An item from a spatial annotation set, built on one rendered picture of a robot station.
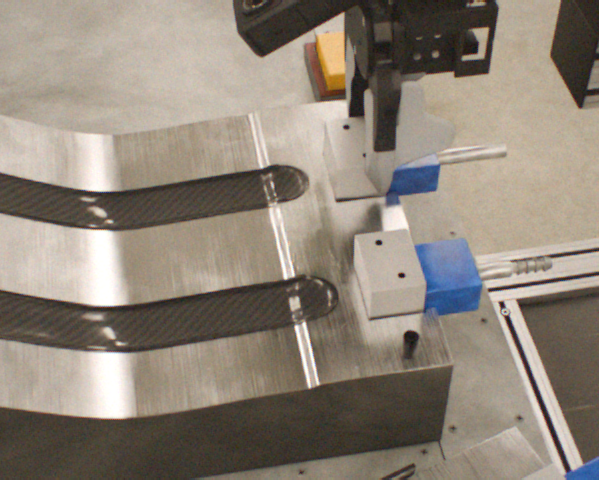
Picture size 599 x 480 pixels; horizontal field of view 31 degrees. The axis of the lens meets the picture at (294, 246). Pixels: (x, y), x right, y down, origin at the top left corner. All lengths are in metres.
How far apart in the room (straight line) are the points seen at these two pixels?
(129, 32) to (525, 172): 1.17
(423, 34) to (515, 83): 1.63
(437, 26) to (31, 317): 0.31
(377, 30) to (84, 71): 0.44
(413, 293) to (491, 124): 1.52
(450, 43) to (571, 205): 1.38
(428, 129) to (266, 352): 0.18
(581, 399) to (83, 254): 0.92
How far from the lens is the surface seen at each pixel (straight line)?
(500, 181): 2.09
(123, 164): 0.83
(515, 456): 0.70
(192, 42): 1.07
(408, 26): 0.68
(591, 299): 1.65
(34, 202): 0.79
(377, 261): 0.71
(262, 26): 0.68
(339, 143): 0.77
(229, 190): 0.80
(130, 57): 1.06
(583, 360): 1.58
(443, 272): 0.72
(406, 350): 0.69
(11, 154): 0.81
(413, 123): 0.73
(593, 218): 2.06
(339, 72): 0.97
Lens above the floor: 1.45
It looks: 48 degrees down
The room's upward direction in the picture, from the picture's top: 1 degrees counter-clockwise
